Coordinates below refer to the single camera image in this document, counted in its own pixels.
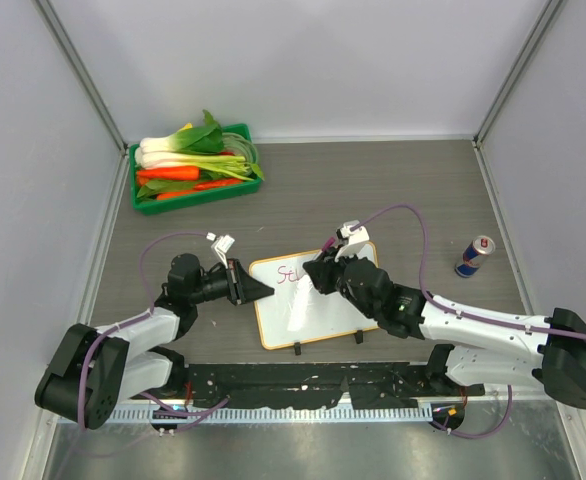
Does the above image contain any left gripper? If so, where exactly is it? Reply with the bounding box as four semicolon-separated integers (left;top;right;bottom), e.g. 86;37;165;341
189;258;273;305

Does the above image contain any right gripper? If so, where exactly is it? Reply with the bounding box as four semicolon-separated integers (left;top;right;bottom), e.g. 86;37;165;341
306;243;378;318

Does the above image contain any pink capped marker pen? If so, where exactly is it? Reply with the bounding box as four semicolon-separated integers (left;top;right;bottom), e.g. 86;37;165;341
320;237;339;257

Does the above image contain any yellow framed whiteboard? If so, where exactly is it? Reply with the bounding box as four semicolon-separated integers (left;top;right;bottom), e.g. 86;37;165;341
249;250;377;350

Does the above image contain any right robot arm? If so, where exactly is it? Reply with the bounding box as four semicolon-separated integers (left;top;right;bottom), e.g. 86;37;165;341
303;250;586;410

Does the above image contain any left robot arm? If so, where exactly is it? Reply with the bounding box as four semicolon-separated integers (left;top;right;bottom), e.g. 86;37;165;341
34;254;275;430

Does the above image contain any red chili toy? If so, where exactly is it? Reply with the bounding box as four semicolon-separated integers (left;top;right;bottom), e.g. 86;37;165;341
193;178;243;191

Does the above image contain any orange carrot toy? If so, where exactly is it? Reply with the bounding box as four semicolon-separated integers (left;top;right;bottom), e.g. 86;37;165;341
155;190;199;201
136;166;200;181

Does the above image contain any green vegetable tray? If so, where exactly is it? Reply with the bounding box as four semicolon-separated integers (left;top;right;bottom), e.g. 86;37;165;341
128;123;265;216

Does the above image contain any bok choy toy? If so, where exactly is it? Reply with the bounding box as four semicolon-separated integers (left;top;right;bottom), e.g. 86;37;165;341
139;110;224;155

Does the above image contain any energy drink can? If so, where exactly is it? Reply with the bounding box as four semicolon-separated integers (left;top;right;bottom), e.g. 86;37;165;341
455;235;496;278

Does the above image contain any green onion toy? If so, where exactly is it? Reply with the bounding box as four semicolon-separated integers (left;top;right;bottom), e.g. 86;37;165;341
133;150;264;181

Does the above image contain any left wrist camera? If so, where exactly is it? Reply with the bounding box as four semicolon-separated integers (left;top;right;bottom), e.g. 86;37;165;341
206;232;235;269

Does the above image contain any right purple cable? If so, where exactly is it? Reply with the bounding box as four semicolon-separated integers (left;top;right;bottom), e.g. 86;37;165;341
355;203;586;441

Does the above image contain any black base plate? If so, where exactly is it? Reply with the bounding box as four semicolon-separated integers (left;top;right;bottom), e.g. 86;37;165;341
150;362;485;410

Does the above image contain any white cable duct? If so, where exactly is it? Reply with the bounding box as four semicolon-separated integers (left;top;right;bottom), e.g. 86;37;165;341
106;403;433;425

